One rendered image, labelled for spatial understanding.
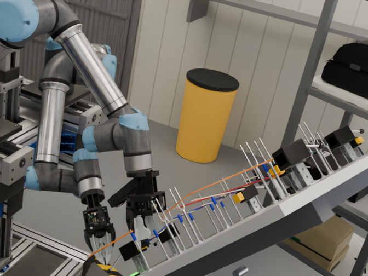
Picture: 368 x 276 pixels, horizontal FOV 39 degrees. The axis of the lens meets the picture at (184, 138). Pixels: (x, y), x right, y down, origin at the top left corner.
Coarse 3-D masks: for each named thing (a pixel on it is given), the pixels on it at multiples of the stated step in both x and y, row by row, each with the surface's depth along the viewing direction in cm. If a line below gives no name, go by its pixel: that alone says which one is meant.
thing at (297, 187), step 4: (304, 160) 169; (308, 160) 169; (276, 164) 163; (288, 168) 162; (284, 172) 162; (288, 172) 161; (292, 172) 164; (280, 176) 164; (288, 176) 164; (292, 176) 163; (292, 180) 165; (296, 180) 163; (292, 184) 164; (296, 184) 162; (296, 188) 164; (300, 188) 161
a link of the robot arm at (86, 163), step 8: (80, 152) 159; (88, 152) 159; (80, 160) 157; (88, 160) 158; (96, 160) 160; (80, 168) 157; (88, 168) 156; (96, 168) 158; (80, 176) 156; (88, 176) 155; (96, 176) 156
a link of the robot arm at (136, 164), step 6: (132, 156) 142; (138, 156) 135; (144, 156) 135; (150, 156) 137; (126, 162) 136; (132, 162) 135; (138, 162) 135; (144, 162) 135; (150, 162) 137; (126, 168) 136; (132, 168) 135; (138, 168) 135; (144, 168) 135; (150, 168) 137
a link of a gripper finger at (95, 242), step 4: (92, 236) 149; (92, 240) 150; (96, 240) 150; (92, 244) 149; (96, 244) 149; (96, 248) 147; (96, 252) 146; (100, 252) 148; (96, 256) 148; (100, 256) 148; (100, 260) 147; (104, 260) 147; (104, 264) 147
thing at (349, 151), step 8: (344, 128) 132; (328, 136) 132; (336, 136) 130; (344, 136) 131; (352, 136) 132; (328, 144) 133; (336, 144) 131; (344, 144) 131; (344, 152) 133; (352, 152) 131; (352, 160) 133
